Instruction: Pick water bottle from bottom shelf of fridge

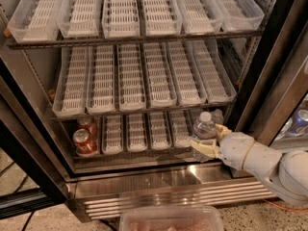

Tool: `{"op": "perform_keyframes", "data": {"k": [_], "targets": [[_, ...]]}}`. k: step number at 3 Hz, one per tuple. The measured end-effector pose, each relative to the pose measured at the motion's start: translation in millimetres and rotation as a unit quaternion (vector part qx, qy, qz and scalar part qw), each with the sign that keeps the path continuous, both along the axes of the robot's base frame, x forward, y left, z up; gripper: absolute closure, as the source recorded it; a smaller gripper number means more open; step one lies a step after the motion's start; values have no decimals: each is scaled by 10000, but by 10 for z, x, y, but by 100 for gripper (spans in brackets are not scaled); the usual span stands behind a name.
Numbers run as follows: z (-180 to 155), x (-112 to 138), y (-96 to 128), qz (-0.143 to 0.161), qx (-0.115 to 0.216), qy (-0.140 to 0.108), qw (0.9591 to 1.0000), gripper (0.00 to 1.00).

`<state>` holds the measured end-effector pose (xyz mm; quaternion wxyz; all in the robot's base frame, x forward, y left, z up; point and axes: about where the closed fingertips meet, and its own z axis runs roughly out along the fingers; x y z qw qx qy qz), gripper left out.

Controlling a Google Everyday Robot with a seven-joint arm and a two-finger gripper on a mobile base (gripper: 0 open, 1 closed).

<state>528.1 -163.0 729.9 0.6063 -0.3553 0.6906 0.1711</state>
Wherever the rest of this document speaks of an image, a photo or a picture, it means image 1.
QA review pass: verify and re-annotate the glass fridge door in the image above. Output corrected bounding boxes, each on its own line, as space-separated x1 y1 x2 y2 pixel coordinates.
235 22 308 145

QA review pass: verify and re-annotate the blue soda can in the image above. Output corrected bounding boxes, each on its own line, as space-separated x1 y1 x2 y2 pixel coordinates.
286 109 308 137

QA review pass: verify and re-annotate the middle shelf tray four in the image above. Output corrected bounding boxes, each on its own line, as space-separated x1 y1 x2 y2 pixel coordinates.
142 42 177 108

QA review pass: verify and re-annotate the red soda can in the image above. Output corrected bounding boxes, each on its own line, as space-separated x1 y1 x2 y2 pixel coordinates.
77 116 98 137
73 129 98 157

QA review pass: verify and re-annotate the bottom shelf tray two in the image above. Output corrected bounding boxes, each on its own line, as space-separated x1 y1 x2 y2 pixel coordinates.
102 115 123 155

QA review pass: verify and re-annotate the orange cable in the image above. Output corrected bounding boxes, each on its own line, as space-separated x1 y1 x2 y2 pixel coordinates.
263 199 308 214

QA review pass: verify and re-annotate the top shelf tray five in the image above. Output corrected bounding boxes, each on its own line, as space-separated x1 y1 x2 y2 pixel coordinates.
176 0 223 35

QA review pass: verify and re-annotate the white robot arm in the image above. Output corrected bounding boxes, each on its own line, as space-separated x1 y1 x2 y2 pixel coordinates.
190 124 308 206

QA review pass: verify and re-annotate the bottom shelf tray three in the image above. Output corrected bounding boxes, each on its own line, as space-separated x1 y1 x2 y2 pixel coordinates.
126 114 148 152

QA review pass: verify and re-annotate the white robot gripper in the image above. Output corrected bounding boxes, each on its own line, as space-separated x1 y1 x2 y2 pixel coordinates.
190 124 255 170

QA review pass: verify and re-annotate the clear plastic food container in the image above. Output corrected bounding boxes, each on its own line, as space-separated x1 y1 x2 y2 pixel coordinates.
119 206 224 231

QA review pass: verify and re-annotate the shelf tray four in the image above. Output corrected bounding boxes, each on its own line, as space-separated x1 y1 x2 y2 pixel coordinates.
142 42 177 108
148 112 171 150
141 0 182 37

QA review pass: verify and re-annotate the middle shelf tray one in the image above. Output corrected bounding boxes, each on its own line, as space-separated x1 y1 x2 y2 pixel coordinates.
52 47 89 117

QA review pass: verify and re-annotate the front red soda can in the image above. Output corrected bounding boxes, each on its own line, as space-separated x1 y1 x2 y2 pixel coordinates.
73 129 98 157

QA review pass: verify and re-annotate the shelf tray two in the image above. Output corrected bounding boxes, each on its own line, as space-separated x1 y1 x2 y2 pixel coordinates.
57 0 102 39
102 115 123 155
86 45 116 115

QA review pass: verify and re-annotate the middle shelf tray six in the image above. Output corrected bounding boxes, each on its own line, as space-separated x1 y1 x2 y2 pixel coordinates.
192 39 237 103

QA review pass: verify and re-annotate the bottom shelf tray four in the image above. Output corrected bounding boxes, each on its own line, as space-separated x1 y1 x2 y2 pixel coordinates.
148 112 171 150

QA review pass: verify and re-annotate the top shelf tray two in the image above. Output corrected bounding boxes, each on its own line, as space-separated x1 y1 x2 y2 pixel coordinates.
57 0 102 39

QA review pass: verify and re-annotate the middle shelf tray five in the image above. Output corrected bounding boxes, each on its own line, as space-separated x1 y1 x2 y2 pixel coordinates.
167 41 207 106

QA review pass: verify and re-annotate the stainless steel fridge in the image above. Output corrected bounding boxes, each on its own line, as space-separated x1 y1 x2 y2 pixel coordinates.
0 0 308 222

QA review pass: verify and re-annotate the rear red soda can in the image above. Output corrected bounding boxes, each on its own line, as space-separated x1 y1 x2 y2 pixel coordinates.
77 116 98 137

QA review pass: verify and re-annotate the middle shelf tray two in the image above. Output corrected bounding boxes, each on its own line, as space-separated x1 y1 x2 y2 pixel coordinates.
86 45 116 115

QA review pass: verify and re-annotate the black cable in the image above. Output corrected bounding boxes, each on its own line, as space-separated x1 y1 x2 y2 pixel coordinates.
0 161 37 231

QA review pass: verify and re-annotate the middle shelf tray three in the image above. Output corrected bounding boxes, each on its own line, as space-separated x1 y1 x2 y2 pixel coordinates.
117 44 146 111

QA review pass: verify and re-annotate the top shelf tray six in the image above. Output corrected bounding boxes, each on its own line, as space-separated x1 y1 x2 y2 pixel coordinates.
215 0 265 32

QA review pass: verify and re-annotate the top shelf tray three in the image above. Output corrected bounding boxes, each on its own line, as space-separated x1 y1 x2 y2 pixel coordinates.
102 0 140 39

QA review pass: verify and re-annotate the shelf tray three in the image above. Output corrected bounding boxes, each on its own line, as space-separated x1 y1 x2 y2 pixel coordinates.
126 114 148 152
102 0 140 39
117 44 146 111

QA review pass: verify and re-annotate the top shelf tray four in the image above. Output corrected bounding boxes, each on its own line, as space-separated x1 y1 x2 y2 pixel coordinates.
141 0 182 37

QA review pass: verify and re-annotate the clear plastic water bottle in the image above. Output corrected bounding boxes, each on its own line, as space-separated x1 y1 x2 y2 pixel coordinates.
191 111 218 163

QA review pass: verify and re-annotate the bottom shelf tray five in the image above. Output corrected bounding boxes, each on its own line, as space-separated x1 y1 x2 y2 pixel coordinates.
168 110 192 148

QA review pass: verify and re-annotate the shelf tray five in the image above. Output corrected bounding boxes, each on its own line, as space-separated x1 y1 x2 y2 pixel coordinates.
176 0 223 35
167 41 207 106
168 110 192 148

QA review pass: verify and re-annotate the shelf tray six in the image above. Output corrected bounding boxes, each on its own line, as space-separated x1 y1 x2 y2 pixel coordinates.
215 0 265 32
192 39 237 103

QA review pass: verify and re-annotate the shelf tray one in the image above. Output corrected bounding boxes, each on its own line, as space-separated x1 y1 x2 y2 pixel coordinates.
52 47 89 117
8 0 63 43

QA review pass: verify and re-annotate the top shelf tray one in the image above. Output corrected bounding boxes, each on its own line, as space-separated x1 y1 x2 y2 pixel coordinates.
8 0 63 43

